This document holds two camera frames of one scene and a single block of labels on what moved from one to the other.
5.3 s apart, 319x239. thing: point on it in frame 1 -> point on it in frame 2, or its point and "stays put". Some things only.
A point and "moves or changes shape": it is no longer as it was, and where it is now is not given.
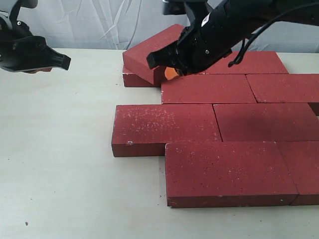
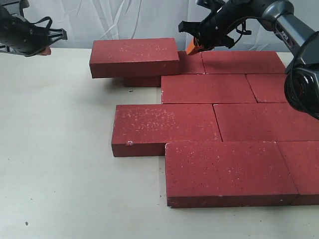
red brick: x=143 y=130 stays put
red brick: x=207 y=88 stays put
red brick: x=302 y=159 stays put
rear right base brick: x=252 y=62 stays put
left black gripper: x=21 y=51 -> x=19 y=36
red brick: x=135 y=58 moves or changes shape
